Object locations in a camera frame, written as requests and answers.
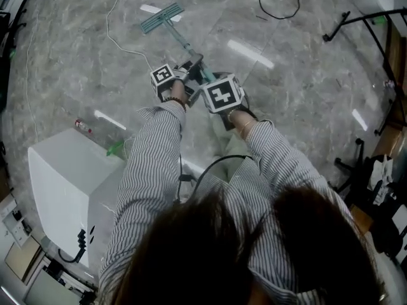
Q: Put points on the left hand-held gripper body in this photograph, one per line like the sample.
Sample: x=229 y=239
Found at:
x=161 y=74

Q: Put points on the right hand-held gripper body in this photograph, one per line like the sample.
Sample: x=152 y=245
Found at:
x=221 y=95

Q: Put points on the teal mop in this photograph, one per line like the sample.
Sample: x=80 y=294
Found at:
x=160 y=17

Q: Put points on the person's left forearm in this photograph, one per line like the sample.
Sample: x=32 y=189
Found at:
x=152 y=151

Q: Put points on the person's right forearm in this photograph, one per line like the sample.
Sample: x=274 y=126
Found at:
x=273 y=151

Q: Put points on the person's left hand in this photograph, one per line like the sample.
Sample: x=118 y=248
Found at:
x=178 y=91

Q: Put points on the gold bangle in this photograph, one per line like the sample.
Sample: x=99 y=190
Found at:
x=248 y=128

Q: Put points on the green spray bottle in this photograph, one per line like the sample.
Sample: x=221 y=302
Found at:
x=115 y=148

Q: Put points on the red capped bottle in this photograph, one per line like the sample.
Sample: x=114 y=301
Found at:
x=82 y=125

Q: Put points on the person's striped shirt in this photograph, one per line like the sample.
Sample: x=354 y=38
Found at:
x=251 y=208

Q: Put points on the black framed partition stand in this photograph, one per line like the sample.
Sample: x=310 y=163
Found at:
x=326 y=37

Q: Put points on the white box water heater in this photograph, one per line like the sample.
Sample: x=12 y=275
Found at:
x=63 y=176

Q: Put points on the black chair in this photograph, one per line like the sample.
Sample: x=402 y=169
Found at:
x=361 y=151

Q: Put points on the small clear bottle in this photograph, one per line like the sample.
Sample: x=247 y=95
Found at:
x=389 y=84

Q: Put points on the brown wooden panel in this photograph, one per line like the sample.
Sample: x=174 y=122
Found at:
x=395 y=59

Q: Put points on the pale garment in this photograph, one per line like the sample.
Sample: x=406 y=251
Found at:
x=381 y=176

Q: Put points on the white socket panel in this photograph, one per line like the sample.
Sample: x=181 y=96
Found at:
x=14 y=230

